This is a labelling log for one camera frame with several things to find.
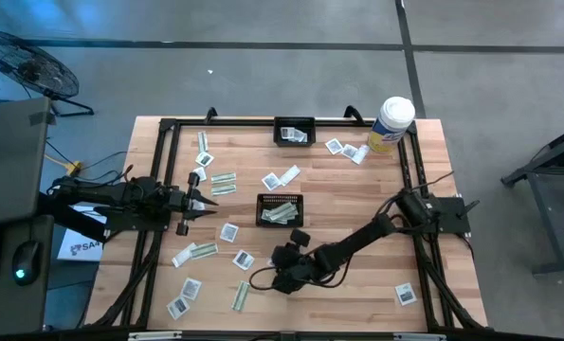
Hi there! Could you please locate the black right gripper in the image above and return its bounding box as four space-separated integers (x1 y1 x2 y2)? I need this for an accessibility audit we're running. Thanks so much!
271 228 320 294

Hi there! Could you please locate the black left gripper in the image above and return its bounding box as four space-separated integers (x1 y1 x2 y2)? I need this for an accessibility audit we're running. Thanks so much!
167 172 219 237

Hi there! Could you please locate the plain white narrow packet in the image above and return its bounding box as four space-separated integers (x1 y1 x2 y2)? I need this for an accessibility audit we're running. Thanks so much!
171 242 198 269
351 144 372 166
279 164 302 187

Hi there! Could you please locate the black plastic basket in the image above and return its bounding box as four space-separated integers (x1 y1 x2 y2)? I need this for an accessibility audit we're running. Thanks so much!
272 116 317 148
255 192 305 229

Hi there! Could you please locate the white paper sheet with logo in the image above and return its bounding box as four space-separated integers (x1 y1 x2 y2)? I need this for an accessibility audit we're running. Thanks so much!
56 204 110 263

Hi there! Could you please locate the yellow power plug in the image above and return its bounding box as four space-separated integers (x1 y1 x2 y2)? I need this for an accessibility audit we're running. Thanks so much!
44 153 84 175

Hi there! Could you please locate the Lysol wipes canister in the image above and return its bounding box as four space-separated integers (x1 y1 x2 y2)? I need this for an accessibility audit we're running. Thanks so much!
366 96 417 155

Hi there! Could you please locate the black computer mouse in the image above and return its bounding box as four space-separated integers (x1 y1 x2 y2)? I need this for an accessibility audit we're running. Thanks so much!
10 240 42 287

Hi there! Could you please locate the grey flat panel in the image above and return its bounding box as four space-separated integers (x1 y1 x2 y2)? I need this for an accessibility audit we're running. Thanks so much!
0 97 53 227

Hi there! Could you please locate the black floor fan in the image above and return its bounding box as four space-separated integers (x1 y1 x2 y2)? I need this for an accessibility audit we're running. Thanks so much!
0 30 96 118

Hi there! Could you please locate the dark grey desk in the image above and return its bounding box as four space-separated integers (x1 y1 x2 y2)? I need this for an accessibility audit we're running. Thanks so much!
0 215 56 338

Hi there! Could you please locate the black right camera cable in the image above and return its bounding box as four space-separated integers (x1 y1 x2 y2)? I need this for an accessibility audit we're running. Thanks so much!
248 264 287 292

